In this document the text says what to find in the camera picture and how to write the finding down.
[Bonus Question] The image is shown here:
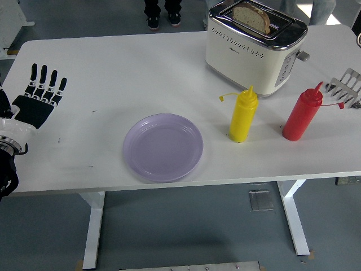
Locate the metal base plate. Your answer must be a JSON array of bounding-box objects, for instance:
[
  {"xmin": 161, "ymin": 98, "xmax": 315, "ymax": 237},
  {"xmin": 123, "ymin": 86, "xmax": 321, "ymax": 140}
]
[{"xmin": 118, "ymin": 261, "xmax": 262, "ymax": 271}]

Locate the grey power strip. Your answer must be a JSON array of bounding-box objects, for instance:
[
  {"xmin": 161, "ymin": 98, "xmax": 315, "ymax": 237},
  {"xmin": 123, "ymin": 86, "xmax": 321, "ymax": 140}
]
[{"xmin": 334, "ymin": 176, "xmax": 361, "ymax": 186}]

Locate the white machine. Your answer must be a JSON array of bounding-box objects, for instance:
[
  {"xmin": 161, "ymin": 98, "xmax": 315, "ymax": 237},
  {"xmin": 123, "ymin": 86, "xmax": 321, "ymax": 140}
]
[{"xmin": 0, "ymin": 0, "xmax": 36, "ymax": 62}]

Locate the metal toast rack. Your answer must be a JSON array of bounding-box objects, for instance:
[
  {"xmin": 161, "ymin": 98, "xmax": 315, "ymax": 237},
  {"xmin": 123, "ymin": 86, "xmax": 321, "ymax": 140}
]
[{"xmin": 324, "ymin": 67, "xmax": 361, "ymax": 110}]

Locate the cream two-slot toaster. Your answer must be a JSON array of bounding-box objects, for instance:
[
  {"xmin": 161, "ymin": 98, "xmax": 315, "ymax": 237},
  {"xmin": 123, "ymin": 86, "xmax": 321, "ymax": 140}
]
[{"xmin": 205, "ymin": 0, "xmax": 311, "ymax": 99}]

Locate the red squeeze bottle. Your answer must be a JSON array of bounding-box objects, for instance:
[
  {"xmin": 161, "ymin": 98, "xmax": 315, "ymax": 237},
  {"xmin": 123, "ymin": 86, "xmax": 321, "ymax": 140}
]
[{"xmin": 281, "ymin": 81, "xmax": 345, "ymax": 141}]

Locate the metal floor hatch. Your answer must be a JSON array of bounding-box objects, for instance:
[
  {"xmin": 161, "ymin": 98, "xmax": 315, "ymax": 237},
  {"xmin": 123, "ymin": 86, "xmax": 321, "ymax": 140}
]
[{"xmin": 248, "ymin": 189, "xmax": 275, "ymax": 212}]

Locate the yellow squeeze bottle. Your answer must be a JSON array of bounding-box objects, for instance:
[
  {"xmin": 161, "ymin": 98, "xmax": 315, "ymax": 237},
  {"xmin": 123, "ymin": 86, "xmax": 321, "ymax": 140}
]
[{"xmin": 219, "ymin": 85, "xmax": 259, "ymax": 143}]

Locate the bread slice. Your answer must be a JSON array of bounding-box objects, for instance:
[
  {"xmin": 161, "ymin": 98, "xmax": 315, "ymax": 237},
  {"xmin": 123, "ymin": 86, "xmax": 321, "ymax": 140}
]
[{"xmin": 232, "ymin": 1, "xmax": 271, "ymax": 35}]

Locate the white table leg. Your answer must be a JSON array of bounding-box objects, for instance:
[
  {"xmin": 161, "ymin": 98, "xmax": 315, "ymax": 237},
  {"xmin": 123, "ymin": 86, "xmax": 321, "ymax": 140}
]
[
  {"xmin": 275, "ymin": 180, "xmax": 311, "ymax": 257},
  {"xmin": 78, "ymin": 191, "xmax": 107, "ymax": 269}
]

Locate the lilac round plate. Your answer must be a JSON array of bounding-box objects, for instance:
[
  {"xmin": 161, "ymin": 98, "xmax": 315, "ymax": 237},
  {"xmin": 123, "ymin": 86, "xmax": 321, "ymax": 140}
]
[{"xmin": 123, "ymin": 113, "xmax": 204, "ymax": 182}]

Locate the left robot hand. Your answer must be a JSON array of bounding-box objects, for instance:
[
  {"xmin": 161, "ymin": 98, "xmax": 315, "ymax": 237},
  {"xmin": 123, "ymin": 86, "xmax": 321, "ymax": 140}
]
[{"xmin": 0, "ymin": 63, "xmax": 68, "ymax": 145}]

